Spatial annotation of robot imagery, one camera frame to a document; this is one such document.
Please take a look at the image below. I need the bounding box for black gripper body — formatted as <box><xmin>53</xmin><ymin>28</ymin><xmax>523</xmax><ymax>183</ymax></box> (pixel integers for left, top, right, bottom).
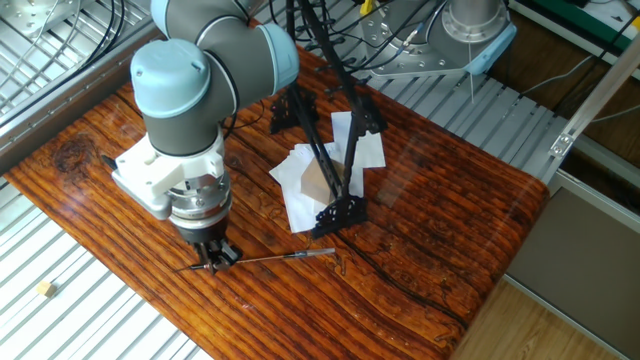
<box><xmin>179</xmin><ymin>207</ymin><xmax>234</xmax><ymax>247</ymax></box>

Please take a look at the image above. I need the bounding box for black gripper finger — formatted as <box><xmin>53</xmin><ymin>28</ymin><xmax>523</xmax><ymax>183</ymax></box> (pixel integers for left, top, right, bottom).
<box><xmin>214</xmin><ymin>239</ymin><xmax>242</xmax><ymax>266</ymax></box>
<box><xmin>197</xmin><ymin>243</ymin><xmax>220</xmax><ymax>274</ymax></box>

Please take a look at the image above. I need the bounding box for thin calligraphy brush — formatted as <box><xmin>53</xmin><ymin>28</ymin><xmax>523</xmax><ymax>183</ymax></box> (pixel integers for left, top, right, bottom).
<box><xmin>180</xmin><ymin>248</ymin><xmax>337</xmax><ymax>274</ymax></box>

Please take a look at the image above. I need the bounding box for grey robot base column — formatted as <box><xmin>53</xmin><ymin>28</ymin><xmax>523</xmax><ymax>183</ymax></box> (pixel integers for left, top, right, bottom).
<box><xmin>444</xmin><ymin>0</ymin><xmax>512</xmax><ymax>47</ymax></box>

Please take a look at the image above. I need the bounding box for black metal pen rack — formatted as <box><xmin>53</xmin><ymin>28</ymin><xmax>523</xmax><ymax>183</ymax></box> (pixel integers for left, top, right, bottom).
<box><xmin>268</xmin><ymin>0</ymin><xmax>388</xmax><ymax>240</ymax></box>

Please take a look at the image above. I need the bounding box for white paper sheet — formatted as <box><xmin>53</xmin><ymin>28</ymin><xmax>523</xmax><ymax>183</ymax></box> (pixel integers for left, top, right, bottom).
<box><xmin>268</xmin><ymin>142</ymin><xmax>336</xmax><ymax>201</ymax></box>
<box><xmin>284</xmin><ymin>180</ymin><xmax>367</xmax><ymax>234</ymax></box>
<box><xmin>329</xmin><ymin>109</ymin><xmax>387</xmax><ymax>170</ymax></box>

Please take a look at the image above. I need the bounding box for large wooden block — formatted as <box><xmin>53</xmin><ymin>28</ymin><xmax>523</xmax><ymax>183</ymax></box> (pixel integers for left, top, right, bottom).
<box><xmin>302</xmin><ymin>160</ymin><xmax>347</xmax><ymax>203</ymax></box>

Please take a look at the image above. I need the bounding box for green board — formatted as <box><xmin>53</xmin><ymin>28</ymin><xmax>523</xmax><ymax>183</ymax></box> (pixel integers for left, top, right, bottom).
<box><xmin>574</xmin><ymin>0</ymin><xmax>640</xmax><ymax>51</ymax></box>

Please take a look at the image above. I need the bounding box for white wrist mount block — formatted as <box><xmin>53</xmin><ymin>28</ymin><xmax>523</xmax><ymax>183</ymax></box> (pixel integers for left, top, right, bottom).
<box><xmin>109</xmin><ymin>138</ymin><xmax>227</xmax><ymax>221</ymax></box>

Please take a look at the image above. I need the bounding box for white aluminium frame post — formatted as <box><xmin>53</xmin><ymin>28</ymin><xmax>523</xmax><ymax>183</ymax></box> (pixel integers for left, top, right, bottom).
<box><xmin>547</xmin><ymin>35</ymin><xmax>640</xmax><ymax>161</ymax></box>

